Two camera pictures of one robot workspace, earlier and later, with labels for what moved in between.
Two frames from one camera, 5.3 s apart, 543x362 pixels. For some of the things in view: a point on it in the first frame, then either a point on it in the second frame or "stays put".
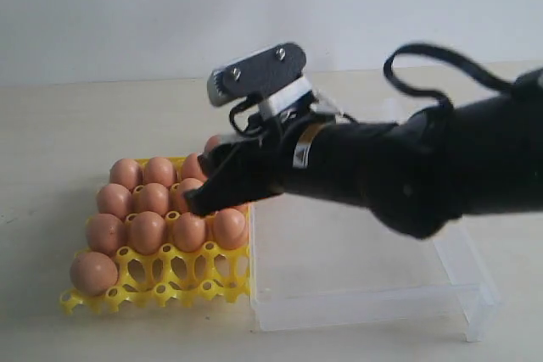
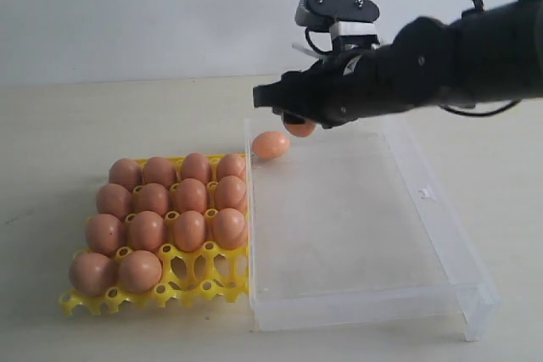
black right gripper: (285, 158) -> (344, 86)
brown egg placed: (125, 172) stays put
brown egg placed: (153, 197) stays put
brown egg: (212, 142) -> (140, 271)
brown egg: (106, 233) stays put
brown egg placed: (192, 167) stays put
